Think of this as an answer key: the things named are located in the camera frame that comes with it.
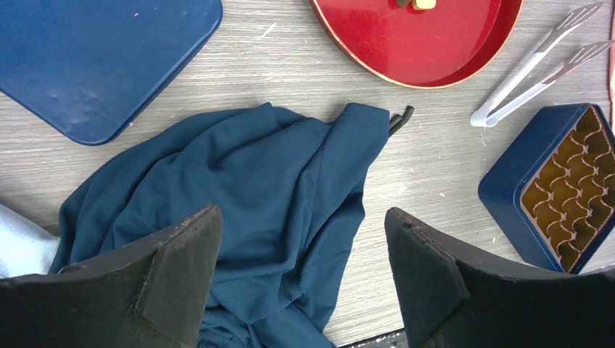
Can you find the red round tray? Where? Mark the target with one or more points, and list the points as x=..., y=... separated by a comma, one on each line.
x=419, y=48

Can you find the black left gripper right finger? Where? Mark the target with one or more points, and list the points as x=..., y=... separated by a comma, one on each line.
x=454, y=294

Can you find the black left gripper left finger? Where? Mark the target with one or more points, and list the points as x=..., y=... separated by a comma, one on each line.
x=149, y=293

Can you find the dark blue cloth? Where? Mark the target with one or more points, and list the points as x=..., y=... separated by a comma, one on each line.
x=290, y=190

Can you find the light blue cloth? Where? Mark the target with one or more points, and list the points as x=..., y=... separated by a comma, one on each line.
x=26, y=248

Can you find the blue tin lid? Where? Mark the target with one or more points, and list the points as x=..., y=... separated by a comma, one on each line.
x=88, y=68

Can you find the blue chocolate tin box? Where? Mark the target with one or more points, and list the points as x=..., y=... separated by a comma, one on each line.
x=552, y=190

